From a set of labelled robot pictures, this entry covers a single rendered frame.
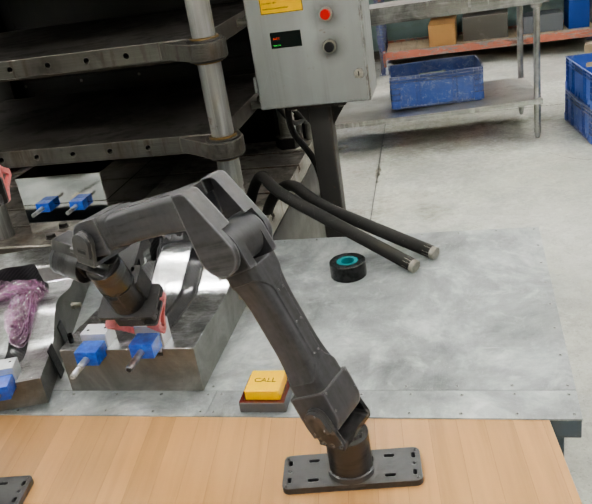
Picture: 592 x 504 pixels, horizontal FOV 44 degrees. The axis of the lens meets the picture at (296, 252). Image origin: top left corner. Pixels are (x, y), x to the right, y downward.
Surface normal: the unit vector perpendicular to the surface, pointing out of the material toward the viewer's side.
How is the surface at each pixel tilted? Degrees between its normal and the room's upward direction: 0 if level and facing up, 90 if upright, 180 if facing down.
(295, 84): 90
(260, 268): 66
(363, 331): 0
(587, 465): 0
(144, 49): 90
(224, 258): 90
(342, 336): 0
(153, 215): 87
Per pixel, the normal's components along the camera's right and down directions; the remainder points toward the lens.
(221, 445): -0.14, -0.90
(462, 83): -0.07, 0.46
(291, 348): -0.48, 0.40
